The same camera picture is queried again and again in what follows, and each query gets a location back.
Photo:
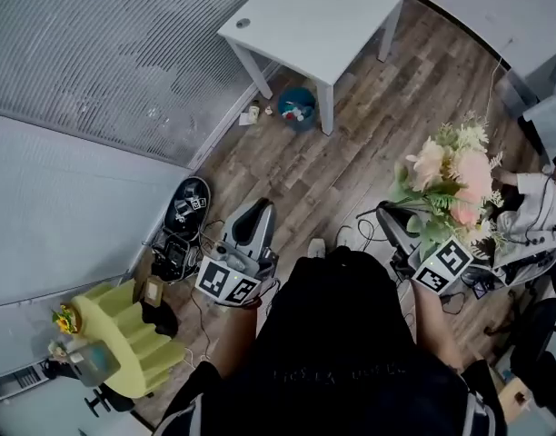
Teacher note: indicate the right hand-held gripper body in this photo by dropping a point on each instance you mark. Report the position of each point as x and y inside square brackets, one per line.
[443, 264]

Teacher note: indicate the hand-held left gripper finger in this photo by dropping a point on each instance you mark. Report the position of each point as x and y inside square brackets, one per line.
[235, 223]
[271, 230]

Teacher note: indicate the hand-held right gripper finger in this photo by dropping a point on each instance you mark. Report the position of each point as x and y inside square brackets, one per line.
[381, 216]

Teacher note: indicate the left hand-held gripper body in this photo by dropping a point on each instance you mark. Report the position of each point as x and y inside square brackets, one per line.
[228, 280]

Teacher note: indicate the pink and white flowers bouquet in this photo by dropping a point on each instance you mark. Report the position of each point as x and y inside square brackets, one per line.
[446, 171]

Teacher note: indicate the person's right forearm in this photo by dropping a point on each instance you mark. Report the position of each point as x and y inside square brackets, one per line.
[434, 325]

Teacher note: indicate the white square table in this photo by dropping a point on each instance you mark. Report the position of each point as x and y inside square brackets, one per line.
[314, 21]

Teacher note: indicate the person's white shoe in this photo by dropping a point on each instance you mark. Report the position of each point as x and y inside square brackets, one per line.
[316, 248]

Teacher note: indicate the black oval equipment case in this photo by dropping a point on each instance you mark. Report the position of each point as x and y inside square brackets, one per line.
[187, 207]

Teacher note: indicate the black equipment box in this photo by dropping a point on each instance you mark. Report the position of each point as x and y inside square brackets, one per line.
[171, 257]

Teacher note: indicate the brown cardboard box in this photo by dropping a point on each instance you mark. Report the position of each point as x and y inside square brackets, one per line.
[153, 291]

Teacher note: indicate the black bag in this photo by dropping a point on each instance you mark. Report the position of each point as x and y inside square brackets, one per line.
[160, 318]

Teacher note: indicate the yellow-green round table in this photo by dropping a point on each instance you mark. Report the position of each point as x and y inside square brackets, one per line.
[123, 334]

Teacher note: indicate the person's black shirt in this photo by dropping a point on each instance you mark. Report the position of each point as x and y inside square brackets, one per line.
[332, 343]

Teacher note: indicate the blue waste bin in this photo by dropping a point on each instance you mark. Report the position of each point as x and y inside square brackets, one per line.
[297, 107]

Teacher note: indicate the small wooden box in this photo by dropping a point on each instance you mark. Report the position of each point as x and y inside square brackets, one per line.
[514, 400]

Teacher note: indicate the grey tablet device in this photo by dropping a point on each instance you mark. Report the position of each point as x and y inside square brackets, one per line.
[94, 363]

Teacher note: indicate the potted sunflower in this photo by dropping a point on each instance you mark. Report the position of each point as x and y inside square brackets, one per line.
[65, 320]

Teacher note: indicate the black chair base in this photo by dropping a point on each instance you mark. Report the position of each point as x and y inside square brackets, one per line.
[103, 402]

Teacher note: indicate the grey storage box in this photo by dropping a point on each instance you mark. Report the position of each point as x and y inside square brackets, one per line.
[516, 93]

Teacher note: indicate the small pale potted plant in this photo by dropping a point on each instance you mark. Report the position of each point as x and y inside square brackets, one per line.
[57, 350]

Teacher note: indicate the grey window blind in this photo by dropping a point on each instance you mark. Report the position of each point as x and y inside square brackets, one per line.
[101, 48]

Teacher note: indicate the white floor vent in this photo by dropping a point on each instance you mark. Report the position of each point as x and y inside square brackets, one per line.
[19, 382]

